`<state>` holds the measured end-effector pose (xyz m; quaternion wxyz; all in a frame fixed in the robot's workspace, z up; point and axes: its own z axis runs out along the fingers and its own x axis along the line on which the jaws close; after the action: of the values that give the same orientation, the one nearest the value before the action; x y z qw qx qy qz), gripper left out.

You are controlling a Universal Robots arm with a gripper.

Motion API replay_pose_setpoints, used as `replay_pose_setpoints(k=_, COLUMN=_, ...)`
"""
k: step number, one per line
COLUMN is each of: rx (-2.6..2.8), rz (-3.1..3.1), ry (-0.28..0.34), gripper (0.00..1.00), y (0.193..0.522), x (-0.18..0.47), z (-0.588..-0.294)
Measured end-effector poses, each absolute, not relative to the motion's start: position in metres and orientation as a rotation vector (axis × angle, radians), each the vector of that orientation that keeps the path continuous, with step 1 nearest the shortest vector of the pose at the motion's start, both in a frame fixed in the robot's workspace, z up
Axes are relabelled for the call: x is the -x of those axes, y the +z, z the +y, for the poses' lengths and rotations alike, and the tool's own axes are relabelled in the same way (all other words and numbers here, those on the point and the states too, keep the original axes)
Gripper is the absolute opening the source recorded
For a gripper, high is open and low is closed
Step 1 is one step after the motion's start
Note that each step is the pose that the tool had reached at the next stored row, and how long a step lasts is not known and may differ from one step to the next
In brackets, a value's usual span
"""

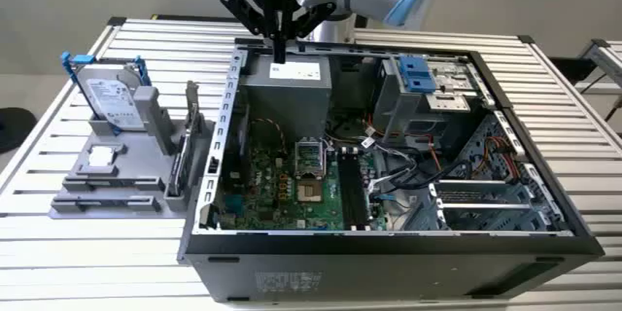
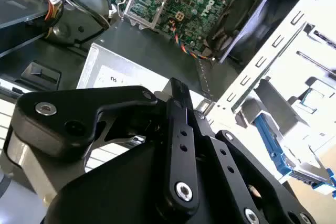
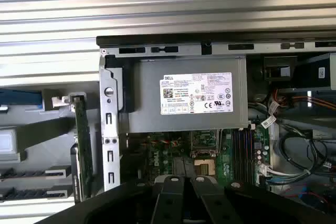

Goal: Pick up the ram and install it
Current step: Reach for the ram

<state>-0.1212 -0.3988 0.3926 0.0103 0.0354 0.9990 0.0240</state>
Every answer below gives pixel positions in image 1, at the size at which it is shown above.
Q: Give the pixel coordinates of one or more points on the black box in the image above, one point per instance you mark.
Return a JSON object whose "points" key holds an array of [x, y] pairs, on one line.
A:
{"points": [[572, 68]]}

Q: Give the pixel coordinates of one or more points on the metal disk bay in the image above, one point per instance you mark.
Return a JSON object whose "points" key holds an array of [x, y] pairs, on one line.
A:
{"points": [[477, 206]]}

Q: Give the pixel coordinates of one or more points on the blue drive latch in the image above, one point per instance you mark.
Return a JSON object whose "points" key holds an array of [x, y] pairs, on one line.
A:
{"points": [[415, 74]]}

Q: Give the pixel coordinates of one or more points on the grey power supply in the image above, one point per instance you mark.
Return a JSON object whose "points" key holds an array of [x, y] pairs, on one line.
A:
{"points": [[287, 107]]}

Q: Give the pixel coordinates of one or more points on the metal slat side table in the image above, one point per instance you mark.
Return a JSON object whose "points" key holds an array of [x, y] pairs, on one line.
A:
{"points": [[602, 52]]}

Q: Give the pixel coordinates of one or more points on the CPU socket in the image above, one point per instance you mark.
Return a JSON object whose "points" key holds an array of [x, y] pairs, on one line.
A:
{"points": [[309, 191]]}

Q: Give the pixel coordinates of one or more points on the green motherboard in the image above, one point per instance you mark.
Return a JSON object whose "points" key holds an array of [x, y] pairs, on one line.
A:
{"points": [[325, 214]]}

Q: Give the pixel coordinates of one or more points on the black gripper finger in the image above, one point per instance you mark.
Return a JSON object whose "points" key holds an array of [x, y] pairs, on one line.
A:
{"points": [[283, 45], [275, 45]]}

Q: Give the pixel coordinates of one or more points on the RAM slot with white clips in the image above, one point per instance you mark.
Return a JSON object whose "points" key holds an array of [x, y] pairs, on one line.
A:
{"points": [[348, 191], [360, 191]]}

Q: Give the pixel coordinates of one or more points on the black round stand base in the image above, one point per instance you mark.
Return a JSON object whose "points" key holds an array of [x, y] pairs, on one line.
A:
{"points": [[14, 125]]}

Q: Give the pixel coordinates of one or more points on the black PC case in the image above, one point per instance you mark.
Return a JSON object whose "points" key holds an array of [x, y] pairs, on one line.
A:
{"points": [[340, 271]]}

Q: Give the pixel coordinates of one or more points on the graphics card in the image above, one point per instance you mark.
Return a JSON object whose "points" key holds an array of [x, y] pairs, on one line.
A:
{"points": [[180, 165]]}

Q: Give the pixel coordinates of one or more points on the grey parts rack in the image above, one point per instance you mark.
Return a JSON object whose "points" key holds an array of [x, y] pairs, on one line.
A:
{"points": [[136, 150]]}

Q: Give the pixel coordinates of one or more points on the silver CPU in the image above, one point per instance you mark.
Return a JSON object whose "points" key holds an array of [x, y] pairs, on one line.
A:
{"points": [[100, 156]]}

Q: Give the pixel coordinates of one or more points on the metal drive cage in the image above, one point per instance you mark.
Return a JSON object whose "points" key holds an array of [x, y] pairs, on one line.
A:
{"points": [[408, 118]]}

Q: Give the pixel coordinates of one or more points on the hard disk in blue carrier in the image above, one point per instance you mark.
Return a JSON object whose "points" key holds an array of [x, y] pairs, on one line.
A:
{"points": [[109, 96]]}

